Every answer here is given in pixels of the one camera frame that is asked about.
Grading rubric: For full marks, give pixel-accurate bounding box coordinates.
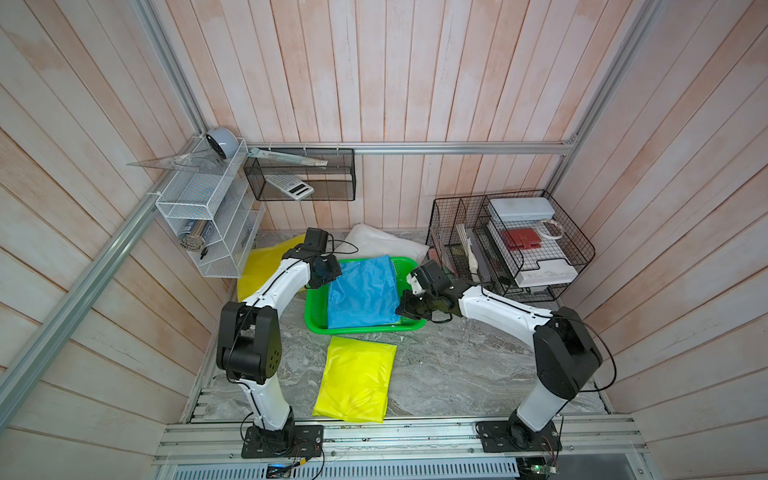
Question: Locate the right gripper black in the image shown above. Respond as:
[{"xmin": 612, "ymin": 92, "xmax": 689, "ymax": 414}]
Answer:
[{"xmin": 392, "ymin": 289, "xmax": 437, "ymax": 320}]

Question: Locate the blue raincoat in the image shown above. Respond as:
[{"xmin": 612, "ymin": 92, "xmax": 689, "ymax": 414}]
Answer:
[{"xmin": 327, "ymin": 256, "xmax": 399, "ymax": 329}]

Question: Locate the neon yellow raincoat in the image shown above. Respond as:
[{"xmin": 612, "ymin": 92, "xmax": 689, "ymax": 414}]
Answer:
[{"xmin": 312, "ymin": 337, "xmax": 397, "ymax": 423}]

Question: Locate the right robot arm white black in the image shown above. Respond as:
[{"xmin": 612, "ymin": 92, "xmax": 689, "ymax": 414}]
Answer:
[{"xmin": 396, "ymin": 260, "xmax": 603, "ymax": 439}]

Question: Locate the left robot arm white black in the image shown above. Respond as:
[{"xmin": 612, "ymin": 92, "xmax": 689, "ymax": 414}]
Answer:
[{"xmin": 216, "ymin": 228, "xmax": 341, "ymax": 436}]

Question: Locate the white folded raincoat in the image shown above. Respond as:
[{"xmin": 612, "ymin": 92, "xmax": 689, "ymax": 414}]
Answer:
[{"xmin": 335, "ymin": 224, "xmax": 429, "ymax": 263}]

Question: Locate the metal ruler in basket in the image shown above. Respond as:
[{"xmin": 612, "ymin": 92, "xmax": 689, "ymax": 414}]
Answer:
[{"xmin": 248, "ymin": 147, "xmax": 328, "ymax": 167}]

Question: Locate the white calculator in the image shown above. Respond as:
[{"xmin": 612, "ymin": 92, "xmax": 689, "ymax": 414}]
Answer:
[{"xmin": 265, "ymin": 175, "xmax": 314, "ymax": 201}]

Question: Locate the red card holder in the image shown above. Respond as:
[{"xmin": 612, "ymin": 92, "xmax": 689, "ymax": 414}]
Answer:
[{"xmin": 500, "ymin": 228, "xmax": 542, "ymax": 250}]

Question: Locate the white pencil case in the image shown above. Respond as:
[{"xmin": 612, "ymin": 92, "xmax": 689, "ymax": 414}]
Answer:
[{"xmin": 490, "ymin": 197, "xmax": 555, "ymax": 223}]

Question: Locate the white flat box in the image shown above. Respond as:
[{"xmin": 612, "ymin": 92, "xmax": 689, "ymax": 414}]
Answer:
[{"xmin": 515, "ymin": 259, "xmax": 578, "ymax": 288}]

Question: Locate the rolled silver item on shelf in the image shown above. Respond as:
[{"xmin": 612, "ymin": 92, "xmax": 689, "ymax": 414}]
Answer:
[{"xmin": 178, "ymin": 219, "xmax": 209, "ymax": 252}]

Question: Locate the grey round tape dispenser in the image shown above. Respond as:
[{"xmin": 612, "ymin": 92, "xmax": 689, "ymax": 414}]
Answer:
[{"xmin": 205, "ymin": 127, "xmax": 239, "ymax": 161}]

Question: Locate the clear triangle ruler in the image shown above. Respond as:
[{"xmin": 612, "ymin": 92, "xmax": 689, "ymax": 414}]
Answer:
[{"xmin": 129, "ymin": 152, "xmax": 216, "ymax": 173}]

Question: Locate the black mesh wall basket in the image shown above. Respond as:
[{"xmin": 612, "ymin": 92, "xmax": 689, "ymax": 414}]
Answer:
[{"xmin": 243, "ymin": 147, "xmax": 357, "ymax": 202}]

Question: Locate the black wire desk organizer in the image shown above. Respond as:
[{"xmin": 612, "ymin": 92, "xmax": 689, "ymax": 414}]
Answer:
[{"xmin": 427, "ymin": 190, "xmax": 596, "ymax": 303}]

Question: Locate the white wire shelf rack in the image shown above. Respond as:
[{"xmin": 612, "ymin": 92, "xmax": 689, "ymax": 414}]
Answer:
[{"xmin": 156, "ymin": 137, "xmax": 264, "ymax": 279}]

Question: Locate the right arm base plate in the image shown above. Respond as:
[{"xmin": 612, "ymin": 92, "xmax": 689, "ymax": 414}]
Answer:
[{"xmin": 475, "ymin": 420, "xmax": 562, "ymax": 453}]

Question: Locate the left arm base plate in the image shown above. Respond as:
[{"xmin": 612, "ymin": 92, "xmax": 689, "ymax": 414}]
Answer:
[{"xmin": 241, "ymin": 425, "xmax": 324, "ymax": 459}]

